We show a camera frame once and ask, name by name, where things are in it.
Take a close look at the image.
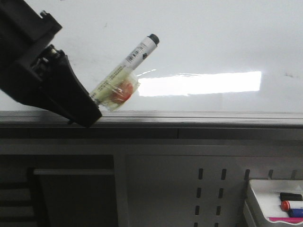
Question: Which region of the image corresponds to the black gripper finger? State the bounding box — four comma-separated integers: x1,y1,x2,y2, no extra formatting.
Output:
37,45,102,128

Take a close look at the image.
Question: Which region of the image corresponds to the white plastic storage tray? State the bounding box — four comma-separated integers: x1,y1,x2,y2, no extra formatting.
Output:
243,180,303,227

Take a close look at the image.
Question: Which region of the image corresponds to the pink item in tray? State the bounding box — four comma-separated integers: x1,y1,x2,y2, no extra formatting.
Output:
268,217,303,224

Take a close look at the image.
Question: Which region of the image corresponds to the grey aluminium whiteboard frame rail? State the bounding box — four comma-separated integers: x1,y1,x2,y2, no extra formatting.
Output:
0,111,303,140

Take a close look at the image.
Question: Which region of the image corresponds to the black capped marker in tray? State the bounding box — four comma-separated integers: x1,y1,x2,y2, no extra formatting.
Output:
280,192,303,201

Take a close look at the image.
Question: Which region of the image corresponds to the red capped marker in tray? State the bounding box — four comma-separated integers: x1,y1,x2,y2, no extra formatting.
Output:
280,201,303,211

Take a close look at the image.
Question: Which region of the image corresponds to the white whiteboard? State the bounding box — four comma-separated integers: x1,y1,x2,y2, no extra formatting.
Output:
0,0,303,113

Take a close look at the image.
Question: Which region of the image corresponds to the dark panel with white bar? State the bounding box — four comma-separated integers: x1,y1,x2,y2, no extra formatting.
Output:
27,168,118,227

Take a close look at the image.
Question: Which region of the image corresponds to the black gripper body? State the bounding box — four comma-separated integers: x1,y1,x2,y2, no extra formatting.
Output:
0,0,62,105

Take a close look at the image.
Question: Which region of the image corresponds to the white whiteboard marker with tape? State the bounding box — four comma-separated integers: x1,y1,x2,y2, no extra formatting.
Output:
89,34,160,111

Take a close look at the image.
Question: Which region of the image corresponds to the blue capped marker in tray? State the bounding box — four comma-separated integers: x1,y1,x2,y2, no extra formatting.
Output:
288,209,303,218

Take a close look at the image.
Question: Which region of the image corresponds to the white perforated pegboard panel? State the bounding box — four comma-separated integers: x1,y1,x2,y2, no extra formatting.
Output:
126,155,303,227

